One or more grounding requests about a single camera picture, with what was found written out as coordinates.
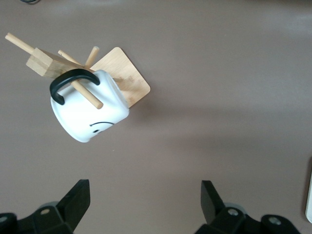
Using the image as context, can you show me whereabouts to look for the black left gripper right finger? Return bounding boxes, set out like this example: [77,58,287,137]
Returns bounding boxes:
[195,180,302,234]

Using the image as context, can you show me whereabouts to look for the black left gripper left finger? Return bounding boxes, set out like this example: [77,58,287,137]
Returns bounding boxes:
[0,179,91,234]

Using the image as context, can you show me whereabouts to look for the wooden mug tree rack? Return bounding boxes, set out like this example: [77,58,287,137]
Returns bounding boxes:
[4,32,151,110]

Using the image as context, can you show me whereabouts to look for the white mug black handle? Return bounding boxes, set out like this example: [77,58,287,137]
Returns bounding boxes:
[49,68,130,144]

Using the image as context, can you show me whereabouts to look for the cream plastic serving tray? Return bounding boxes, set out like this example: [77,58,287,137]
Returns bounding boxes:
[305,157,312,224]

